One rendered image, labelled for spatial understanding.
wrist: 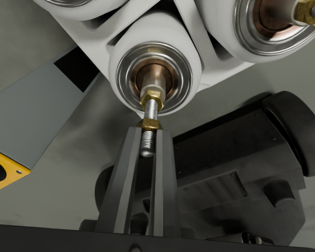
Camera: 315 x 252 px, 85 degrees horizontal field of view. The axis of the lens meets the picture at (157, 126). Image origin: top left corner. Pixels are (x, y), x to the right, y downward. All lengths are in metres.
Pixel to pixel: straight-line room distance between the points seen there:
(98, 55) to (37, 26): 0.26
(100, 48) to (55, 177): 0.69
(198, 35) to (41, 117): 0.21
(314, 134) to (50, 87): 0.44
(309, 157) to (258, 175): 0.10
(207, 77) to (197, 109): 0.25
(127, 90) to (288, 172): 0.33
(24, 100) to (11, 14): 0.30
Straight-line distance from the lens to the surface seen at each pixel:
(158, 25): 0.18
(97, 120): 0.55
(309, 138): 0.42
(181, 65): 0.17
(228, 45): 0.18
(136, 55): 0.17
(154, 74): 0.17
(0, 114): 0.23
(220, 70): 0.26
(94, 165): 0.72
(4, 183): 0.25
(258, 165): 0.40
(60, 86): 0.29
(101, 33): 0.25
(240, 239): 0.59
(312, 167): 0.45
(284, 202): 0.42
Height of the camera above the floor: 0.41
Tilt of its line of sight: 51 degrees down
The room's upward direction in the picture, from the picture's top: 177 degrees counter-clockwise
